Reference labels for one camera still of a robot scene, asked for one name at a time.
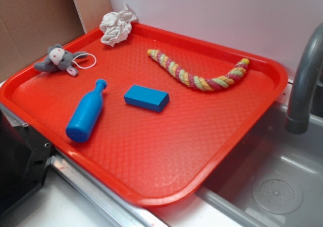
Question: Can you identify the grey plush mouse toy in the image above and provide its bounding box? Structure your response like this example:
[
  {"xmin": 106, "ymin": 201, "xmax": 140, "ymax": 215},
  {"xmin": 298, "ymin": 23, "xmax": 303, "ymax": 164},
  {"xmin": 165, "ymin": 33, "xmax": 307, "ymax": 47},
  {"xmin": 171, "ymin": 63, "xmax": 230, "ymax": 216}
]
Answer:
[{"xmin": 33, "ymin": 44, "xmax": 97, "ymax": 77}]

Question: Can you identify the blue plastic bottle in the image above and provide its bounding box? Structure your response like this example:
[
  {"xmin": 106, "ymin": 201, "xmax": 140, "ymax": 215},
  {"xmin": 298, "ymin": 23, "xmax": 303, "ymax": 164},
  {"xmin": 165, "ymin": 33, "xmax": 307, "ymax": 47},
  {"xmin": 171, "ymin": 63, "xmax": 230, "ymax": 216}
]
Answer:
[{"xmin": 65, "ymin": 79, "xmax": 107, "ymax": 143}]

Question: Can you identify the blue rectangular block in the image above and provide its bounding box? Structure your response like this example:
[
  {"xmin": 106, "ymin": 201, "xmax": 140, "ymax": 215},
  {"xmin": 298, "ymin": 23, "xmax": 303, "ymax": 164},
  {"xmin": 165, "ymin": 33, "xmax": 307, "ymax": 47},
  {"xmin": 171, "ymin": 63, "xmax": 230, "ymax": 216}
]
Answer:
[{"xmin": 124, "ymin": 85, "xmax": 170, "ymax": 112}]

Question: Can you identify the multicoloured twisted rope toy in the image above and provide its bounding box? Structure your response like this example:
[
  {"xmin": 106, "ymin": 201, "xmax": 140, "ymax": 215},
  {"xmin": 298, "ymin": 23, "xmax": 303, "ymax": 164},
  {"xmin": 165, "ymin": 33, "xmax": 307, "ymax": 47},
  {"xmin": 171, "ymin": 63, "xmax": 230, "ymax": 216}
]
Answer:
[{"xmin": 147, "ymin": 49, "xmax": 250, "ymax": 91}]

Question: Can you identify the grey sink faucet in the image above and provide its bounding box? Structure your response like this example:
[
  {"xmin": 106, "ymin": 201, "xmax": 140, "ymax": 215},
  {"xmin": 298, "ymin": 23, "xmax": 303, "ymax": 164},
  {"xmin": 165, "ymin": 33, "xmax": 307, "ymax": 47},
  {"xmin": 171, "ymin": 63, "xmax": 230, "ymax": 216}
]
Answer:
[{"xmin": 285, "ymin": 24, "xmax": 322, "ymax": 134}]

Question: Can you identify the crumpled white paper towel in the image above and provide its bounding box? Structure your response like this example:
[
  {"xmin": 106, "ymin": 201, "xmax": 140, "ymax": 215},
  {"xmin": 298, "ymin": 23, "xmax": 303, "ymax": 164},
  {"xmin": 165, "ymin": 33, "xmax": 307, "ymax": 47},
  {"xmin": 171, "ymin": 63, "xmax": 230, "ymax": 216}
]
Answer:
[{"xmin": 99, "ymin": 2, "xmax": 137, "ymax": 47}]

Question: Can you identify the grey plastic sink basin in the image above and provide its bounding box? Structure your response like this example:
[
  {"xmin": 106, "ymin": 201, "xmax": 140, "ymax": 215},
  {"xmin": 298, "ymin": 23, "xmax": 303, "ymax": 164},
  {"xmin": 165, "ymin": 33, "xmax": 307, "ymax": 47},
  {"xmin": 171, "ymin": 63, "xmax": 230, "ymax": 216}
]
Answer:
[{"xmin": 197, "ymin": 103, "xmax": 322, "ymax": 226}]

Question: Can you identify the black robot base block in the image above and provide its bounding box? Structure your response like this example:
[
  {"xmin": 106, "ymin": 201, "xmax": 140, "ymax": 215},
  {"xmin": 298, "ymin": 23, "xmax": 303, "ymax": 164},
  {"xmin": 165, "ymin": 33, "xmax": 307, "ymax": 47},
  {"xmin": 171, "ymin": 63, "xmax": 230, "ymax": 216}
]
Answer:
[{"xmin": 1, "ymin": 112, "xmax": 53, "ymax": 217}]

